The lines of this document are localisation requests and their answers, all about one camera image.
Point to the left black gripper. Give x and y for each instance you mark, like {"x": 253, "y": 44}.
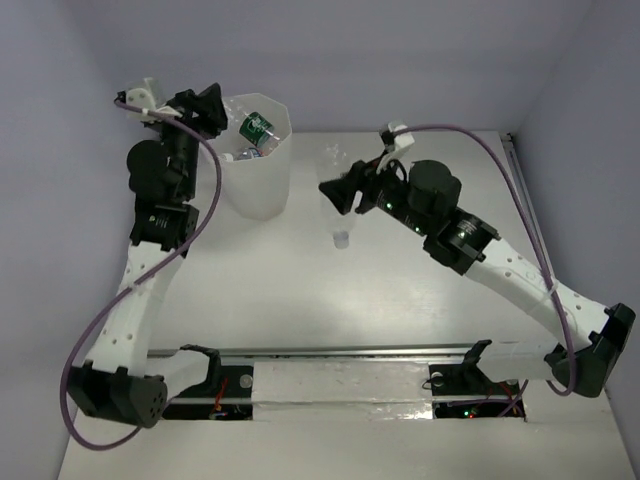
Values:
{"x": 189, "y": 111}

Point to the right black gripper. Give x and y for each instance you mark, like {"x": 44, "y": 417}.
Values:
{"x": 342, "y": 191}

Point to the clear bottle green label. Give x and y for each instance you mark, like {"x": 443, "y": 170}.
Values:
{"x": 259, "y": 132}

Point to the clear bottle orange blue label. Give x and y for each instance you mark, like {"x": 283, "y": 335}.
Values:
{"x": 248, "y": 153}

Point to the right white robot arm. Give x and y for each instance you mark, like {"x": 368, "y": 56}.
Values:
{"x": 590, "y": 336}

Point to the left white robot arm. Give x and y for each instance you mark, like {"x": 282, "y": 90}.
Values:
{"x": 114, "y": 382}

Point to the translucent white plastic bin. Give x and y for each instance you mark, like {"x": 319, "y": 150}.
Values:
{"x": 257, "y": 189}

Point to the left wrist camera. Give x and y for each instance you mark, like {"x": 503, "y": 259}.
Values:
{"x": 145, "y": 94}

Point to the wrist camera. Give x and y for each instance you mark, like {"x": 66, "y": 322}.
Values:
{"x": 396, "y": 142}
{"x": 145, "y": 94}

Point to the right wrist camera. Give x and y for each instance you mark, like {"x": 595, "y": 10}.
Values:
{"x": 396, "y": 142}

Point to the aluminium side rail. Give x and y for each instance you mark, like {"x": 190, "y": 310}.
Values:
{"x": 522, "y": 190}

